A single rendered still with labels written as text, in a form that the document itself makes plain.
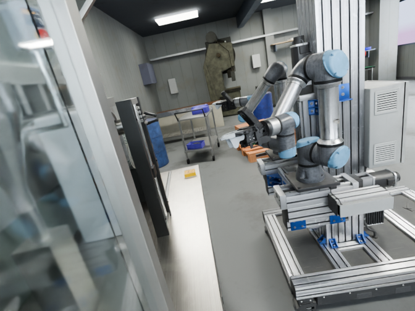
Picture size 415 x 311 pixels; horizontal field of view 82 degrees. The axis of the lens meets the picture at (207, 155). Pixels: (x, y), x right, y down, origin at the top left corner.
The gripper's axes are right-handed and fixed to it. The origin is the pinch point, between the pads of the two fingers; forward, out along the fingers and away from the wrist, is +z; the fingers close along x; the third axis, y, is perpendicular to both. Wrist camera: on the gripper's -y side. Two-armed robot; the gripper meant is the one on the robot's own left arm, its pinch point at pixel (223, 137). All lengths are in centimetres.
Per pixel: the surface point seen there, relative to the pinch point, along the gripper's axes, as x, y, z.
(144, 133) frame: 19.0, -8.5, 24.5
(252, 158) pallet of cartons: 247, 85, -167
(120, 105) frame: 4.7, -19.9, 31.3
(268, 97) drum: 360, 0, -314
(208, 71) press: 674, -131, -344
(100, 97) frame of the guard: -51, -16, 39
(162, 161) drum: 375, 63, -48
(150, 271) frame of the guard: -49, 7, 40
